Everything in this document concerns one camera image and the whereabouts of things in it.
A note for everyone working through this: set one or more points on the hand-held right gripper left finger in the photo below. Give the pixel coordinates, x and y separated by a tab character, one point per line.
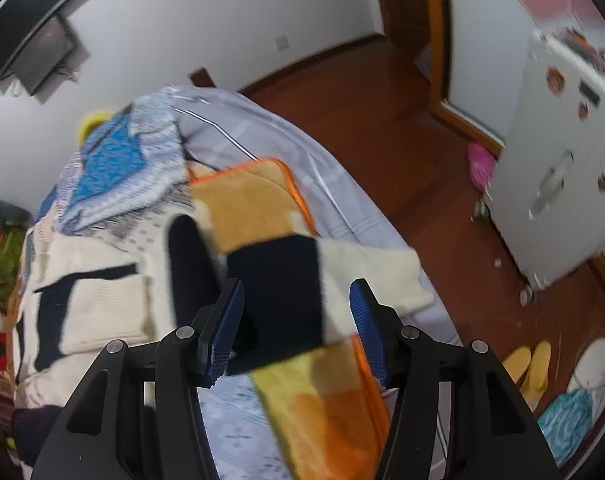
226	332

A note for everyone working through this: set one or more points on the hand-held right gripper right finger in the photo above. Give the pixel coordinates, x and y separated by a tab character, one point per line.
368	332

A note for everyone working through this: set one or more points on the cream and navy sweater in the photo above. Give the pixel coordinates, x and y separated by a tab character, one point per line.
277	290

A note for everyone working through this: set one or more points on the orange and yellow fleece blanket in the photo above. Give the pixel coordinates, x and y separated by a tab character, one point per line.
252	200

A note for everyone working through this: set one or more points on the yellow slipper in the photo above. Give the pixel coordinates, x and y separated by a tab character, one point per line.
516	364
537	372

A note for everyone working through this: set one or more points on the pink bag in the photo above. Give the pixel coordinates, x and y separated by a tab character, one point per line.
481	165

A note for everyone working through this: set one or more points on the blue patchwork printed quilt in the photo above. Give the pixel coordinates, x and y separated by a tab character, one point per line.
117	160

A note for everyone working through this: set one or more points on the grey striped bed sheet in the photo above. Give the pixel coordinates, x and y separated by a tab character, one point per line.
282	135

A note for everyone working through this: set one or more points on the blue patterned cloth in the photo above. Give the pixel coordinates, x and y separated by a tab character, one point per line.
565	425

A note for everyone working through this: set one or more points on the white round stool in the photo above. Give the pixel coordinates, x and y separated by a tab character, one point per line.
595	365

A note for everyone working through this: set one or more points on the green patterned bag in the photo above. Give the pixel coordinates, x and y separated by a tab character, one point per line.
5	265

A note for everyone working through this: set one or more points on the yellow plastic hoop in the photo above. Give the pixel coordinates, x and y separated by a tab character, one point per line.
93	122

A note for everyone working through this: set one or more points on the white fridge with magnets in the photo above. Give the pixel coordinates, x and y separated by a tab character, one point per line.
557	170

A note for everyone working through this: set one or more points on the brown wooden door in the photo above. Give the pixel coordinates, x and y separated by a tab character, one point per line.
432	35

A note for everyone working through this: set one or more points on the wooden bed post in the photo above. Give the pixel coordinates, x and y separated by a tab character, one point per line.
202	77

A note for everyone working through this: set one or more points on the white wall socket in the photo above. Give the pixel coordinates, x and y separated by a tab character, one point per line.
281	41

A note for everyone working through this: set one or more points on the dark flat wall panel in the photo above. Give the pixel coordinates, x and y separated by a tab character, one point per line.
50	57

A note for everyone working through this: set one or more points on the black wall television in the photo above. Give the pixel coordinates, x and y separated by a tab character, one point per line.
27	15

